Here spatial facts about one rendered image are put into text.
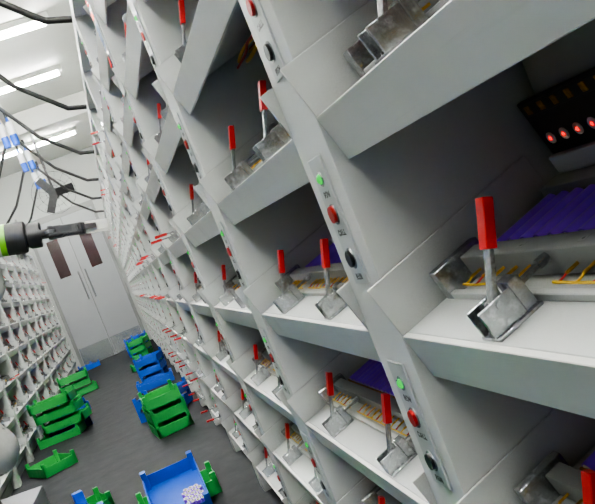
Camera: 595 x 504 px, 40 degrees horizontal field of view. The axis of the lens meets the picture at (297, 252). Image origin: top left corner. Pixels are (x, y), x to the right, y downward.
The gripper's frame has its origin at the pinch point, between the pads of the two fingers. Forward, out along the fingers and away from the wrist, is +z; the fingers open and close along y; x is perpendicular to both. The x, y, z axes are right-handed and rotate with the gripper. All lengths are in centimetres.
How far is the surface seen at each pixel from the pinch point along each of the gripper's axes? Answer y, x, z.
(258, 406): 39, -55, 32
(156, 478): -61, -90, 4
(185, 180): 39.6, 4.6, 23.3
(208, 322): -30, -36, 30
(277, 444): 40, -66, 35
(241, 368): 40, -45, 29
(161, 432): -200, -98, 12
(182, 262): -30.4, -14.1, 24.6
